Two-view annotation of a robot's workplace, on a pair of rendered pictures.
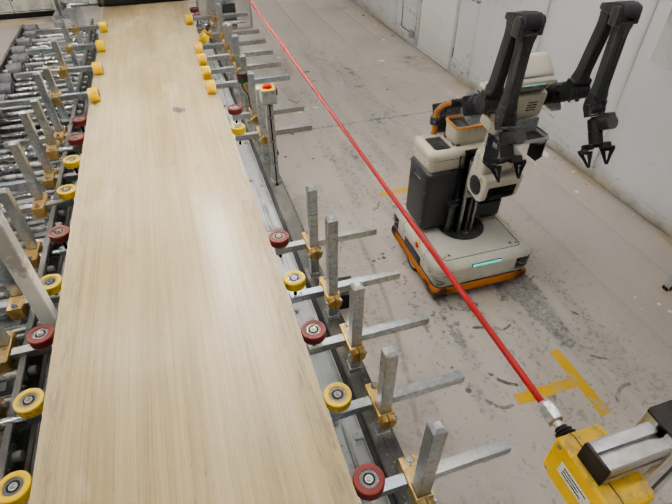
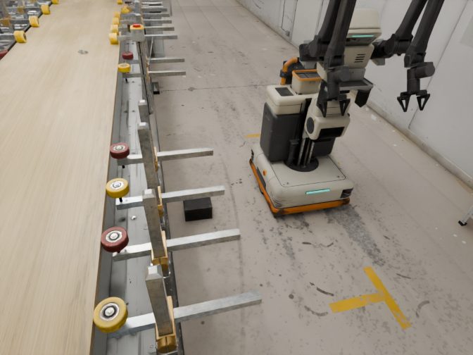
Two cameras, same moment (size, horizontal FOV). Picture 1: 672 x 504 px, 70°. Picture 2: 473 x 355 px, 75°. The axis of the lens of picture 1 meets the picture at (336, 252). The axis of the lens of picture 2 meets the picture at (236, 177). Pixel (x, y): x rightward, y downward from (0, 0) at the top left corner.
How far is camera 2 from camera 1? 0.66 m
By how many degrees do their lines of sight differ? 1
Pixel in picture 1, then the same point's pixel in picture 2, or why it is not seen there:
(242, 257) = (77, 163)
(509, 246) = (337, 179)
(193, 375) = not seen: outside the picture
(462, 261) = (298, 188)
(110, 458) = not seen: outside the picture
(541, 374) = (354, 287)
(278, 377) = (55, 286)
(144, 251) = not seen: outside the picture
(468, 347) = (296, 259)
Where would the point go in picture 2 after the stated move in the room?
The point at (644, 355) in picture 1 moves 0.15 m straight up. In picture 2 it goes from (442, 277) to (453, 263)
